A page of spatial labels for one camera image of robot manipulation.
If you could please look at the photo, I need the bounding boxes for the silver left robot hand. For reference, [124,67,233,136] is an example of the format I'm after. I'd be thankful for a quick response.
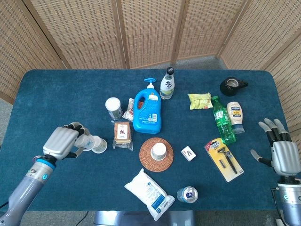
[42,121,91,161]

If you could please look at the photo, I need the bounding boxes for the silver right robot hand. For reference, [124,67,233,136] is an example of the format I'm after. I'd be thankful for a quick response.
[250,118,301,176]

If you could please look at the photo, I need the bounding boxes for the white paper cup green print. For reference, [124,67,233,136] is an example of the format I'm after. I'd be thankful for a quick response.
[150,143,167,161]
[91,137,108,154]

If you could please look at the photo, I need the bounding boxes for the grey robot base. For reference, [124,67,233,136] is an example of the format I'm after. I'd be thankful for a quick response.
[94,210,196,226]

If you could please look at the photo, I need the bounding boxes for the blue tablecloth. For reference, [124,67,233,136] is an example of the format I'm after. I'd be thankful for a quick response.
[0,69,301,212]

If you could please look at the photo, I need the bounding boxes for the razor in yellow blister pack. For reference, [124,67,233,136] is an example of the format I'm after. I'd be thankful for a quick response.
[204,137,245,183]

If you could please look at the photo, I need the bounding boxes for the packaged brown cake slices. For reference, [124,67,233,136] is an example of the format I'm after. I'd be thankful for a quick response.
[112,121,134,151]

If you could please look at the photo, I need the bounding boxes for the clear canister white lid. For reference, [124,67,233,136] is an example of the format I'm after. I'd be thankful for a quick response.
[104,97,124,118]

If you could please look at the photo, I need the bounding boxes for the cream mayonnaise squeeze bottle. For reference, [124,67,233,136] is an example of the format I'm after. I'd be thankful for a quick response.
[226,101,246,134]

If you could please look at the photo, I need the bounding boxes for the green soda bottle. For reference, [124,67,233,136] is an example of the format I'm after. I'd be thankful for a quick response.
[212,95,237,145]

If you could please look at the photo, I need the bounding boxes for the white red snack packet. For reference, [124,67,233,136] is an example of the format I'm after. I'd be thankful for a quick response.
[121,97,135,122]

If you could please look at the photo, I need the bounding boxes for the black cast iron teapot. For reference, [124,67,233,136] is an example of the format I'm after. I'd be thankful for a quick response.
[219,76,249,97]

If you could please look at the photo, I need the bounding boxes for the round woven rattan coaster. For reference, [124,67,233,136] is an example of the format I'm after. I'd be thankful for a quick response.
[139,137,174,173]

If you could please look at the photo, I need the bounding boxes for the blue detergent pump bottle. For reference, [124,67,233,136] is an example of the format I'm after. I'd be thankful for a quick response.
[132,78,162,134]

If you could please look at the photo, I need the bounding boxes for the small white cardboard box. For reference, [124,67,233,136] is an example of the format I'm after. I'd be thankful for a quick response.
[180,145,197,162]

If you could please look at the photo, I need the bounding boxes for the yellow green snack bag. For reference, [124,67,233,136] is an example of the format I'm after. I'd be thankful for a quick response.
[187,92,214,111]

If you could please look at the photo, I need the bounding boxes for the white powder bag blue print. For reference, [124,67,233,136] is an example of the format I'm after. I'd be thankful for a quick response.
[124,168,176,222]

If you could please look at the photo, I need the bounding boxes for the light blue drink can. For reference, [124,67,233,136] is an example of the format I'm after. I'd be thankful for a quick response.
[176,186,198,204]

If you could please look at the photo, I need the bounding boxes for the clear lime soda bottle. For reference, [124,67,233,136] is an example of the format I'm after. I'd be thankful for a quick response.
[159,66,176,100]

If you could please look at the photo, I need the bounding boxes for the woven rattan folding screen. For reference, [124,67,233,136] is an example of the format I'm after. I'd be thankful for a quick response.
[0,0,301,165]

